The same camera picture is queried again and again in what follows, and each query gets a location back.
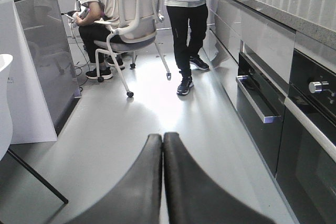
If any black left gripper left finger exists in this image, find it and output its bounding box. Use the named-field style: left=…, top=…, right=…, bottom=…
left=68, top=134, right=163, bottom=223

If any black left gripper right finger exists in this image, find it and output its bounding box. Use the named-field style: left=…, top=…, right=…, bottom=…
left=163, top=132, right=274, bottom=223

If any black built-in oven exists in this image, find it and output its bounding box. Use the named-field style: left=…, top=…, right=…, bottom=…
left=276, top=50, right=335, bottom=223

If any grey kitchen island cabinet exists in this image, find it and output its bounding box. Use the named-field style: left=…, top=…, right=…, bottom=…
left=1, top=0, right=81, bottom=144

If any white chair with black legs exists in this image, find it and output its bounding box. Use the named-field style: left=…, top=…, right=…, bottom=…
left=1, top=54, right=69, bottom=204

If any chrome oven knob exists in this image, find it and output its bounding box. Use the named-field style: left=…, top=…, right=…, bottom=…
left=308, top=81, right=329, bottom=94

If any white grey office chair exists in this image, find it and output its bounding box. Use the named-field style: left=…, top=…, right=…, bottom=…
left=94, top=0, right=171, bottom=82

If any standing person in grey jacket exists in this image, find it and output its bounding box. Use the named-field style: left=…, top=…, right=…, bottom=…
left=164, top=0, right=209, bottom=95

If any seated person in black trousers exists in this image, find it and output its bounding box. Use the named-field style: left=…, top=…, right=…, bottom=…
left=68, top=0, right=134, bottom=80

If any black drawer with steel handle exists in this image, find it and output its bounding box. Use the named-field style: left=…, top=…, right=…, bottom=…
left=236, top=52, right=285, bottom=176

